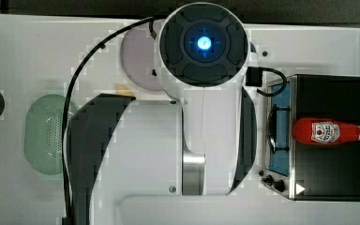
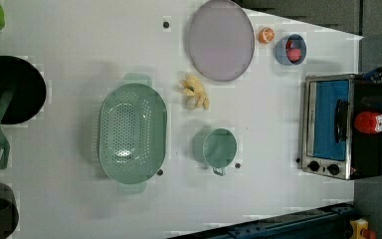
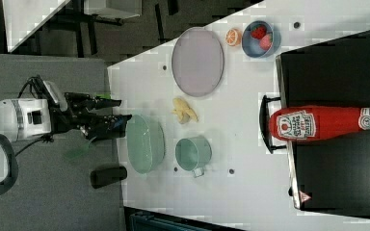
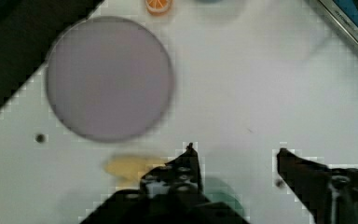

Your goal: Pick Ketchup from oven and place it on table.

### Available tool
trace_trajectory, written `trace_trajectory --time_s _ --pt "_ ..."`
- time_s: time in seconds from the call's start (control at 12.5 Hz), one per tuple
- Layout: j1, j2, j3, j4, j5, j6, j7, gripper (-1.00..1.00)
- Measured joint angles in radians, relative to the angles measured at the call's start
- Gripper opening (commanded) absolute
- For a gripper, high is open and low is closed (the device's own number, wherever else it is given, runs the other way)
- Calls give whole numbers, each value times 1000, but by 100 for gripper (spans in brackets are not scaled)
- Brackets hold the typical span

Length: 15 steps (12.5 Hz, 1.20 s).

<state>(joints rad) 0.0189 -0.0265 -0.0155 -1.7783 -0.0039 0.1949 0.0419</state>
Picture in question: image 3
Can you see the lilac round plate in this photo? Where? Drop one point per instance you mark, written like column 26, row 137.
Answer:
column 197, row 62

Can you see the red plush strawberry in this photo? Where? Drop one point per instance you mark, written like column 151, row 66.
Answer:
column 258, row 31

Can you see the orange slice toy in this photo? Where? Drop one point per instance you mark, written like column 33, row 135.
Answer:
column 233, row 37

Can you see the green mug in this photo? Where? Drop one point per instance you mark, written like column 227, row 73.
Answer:
column 193, row 154

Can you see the red plush ketchup bottle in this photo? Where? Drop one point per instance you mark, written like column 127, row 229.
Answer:
column 318, row 123

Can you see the pink plush strawberry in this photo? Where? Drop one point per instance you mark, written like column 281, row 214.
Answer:
column 266, row 42

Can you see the green marker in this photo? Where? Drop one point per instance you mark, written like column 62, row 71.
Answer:
column 103, row 95

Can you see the blue bowl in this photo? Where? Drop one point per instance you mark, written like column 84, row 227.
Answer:
column 260, row 39

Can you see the black oven door handle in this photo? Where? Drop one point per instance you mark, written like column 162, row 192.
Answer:
column 264, row 117

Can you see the black cylinder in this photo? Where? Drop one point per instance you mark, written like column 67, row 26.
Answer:
column 107, row 176

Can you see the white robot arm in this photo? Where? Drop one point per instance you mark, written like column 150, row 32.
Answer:
column 33, row 120

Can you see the light green bowl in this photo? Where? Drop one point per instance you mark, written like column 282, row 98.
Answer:
column 145, row 143

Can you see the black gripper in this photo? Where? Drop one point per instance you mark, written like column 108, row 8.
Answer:
column 72, row 110

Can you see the yellow plush banana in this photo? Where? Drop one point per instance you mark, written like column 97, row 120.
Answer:
column 183, row 111

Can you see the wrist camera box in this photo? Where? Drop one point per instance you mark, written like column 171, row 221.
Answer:
column 55, row 93

